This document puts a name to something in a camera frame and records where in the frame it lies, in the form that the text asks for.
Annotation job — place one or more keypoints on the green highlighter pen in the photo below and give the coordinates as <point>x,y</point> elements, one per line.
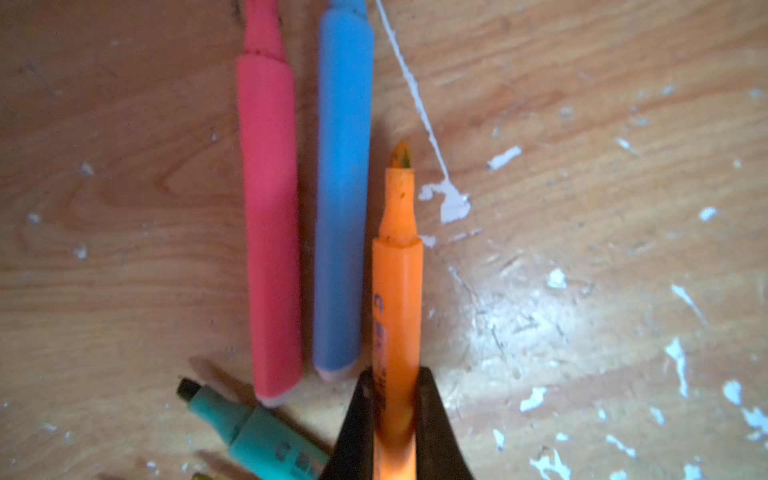
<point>254,437</point>

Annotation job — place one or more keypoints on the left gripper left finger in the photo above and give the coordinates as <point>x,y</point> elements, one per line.
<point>353,453</point>

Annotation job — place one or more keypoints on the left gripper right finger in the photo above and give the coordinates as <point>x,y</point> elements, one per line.
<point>438,455</point>

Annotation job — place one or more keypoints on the blue highlighter pen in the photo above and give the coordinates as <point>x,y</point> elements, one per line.
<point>345,82</point>

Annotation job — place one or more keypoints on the orange highlighter pen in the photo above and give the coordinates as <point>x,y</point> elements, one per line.
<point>397,279</point>

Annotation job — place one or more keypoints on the pink highlighter pen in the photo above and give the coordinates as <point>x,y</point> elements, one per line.
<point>267,121</point>

